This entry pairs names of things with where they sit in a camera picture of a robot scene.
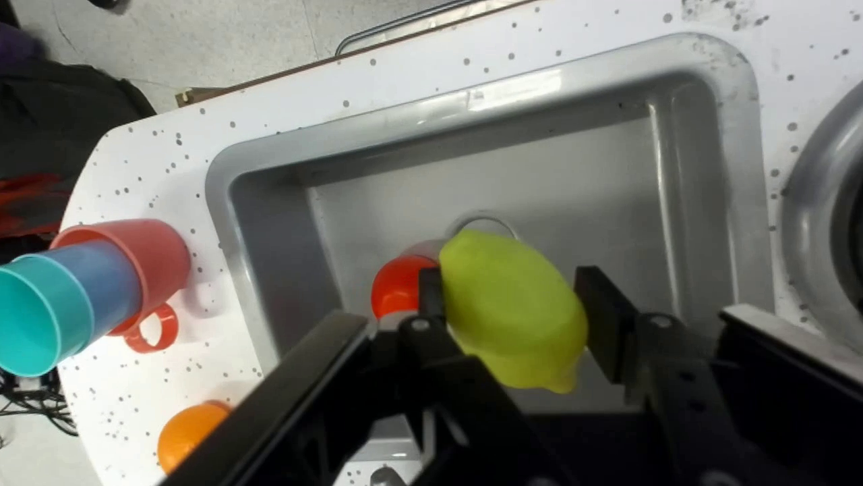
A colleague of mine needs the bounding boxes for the yellow toy lemon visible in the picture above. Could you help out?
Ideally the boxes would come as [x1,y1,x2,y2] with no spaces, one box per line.
[438,228,593,398]

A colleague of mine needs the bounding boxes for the black floor cables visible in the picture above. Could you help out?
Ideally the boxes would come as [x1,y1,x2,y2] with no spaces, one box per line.
[0,364,82,444]

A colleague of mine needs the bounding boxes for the orange toy ball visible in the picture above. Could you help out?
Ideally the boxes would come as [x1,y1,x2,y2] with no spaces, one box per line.
[155,398,236,477]

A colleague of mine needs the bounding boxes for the dark bag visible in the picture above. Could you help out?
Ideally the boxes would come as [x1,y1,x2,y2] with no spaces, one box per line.
[0,18,159,265]

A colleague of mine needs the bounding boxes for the white toy kitchen stove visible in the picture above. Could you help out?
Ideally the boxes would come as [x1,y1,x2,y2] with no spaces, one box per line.
[55,0,863,486]

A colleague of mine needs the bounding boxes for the red toy ball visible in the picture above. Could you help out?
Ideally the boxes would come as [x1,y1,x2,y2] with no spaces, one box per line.
[371,251,445,325]

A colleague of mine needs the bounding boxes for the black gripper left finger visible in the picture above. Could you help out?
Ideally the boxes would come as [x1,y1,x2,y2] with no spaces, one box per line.
[415,263,450,338]

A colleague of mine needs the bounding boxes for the red plastic cup with handle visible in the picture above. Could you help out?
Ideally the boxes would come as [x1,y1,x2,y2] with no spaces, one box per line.
[47,217,194,357]

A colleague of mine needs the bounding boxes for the grey toy sink basin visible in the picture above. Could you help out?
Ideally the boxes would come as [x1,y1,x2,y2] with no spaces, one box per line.
[203,33,781,437]

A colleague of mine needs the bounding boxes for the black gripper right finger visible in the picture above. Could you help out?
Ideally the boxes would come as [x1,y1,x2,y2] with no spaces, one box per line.
[573,263,644,387]

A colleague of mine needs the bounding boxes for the blue plastic cup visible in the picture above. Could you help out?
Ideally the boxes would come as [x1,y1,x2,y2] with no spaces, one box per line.
[15,238,147,344]

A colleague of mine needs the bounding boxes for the teal plastic cup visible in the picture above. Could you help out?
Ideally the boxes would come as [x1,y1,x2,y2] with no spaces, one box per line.
[0,251,101,382]

